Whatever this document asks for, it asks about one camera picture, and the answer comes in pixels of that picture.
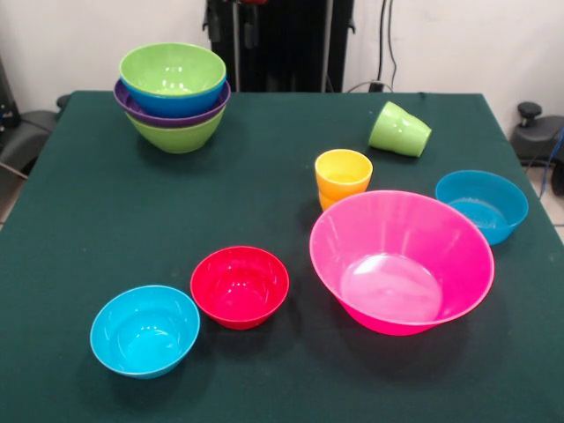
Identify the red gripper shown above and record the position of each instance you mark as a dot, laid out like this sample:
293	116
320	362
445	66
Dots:
253	2

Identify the green plastic bowl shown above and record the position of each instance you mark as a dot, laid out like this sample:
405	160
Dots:
176	138
172	66

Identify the large blue plastic bowl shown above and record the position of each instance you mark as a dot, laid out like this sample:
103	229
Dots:
176	106

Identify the purple plastic bowl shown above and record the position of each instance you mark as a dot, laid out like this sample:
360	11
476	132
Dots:
176	122

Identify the green plastic cup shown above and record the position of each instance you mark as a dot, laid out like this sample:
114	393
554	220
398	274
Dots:
388	128
418	138

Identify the small light blue bowl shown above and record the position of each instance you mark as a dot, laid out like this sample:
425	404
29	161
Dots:
145	332

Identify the black power plug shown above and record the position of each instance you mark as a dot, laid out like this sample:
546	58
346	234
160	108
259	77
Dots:
375	86

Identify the black round knob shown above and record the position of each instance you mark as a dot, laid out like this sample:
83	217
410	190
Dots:
63	101

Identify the yellow plastic cup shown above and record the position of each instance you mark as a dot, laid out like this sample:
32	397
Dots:
343	180
326	202

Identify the red plastic bowl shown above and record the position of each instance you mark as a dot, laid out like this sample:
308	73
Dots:
240	286

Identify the large pink plastic bowl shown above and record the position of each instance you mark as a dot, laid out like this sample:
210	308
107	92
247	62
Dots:
396	247

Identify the translucent blue plastic bowl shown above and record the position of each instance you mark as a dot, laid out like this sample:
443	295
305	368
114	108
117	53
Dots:
484	207

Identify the black equipment base with knob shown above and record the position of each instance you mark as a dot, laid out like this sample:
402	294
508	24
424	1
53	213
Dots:
537	136

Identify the dark green tablecloth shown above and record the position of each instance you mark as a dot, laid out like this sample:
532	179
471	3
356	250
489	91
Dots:
282	379

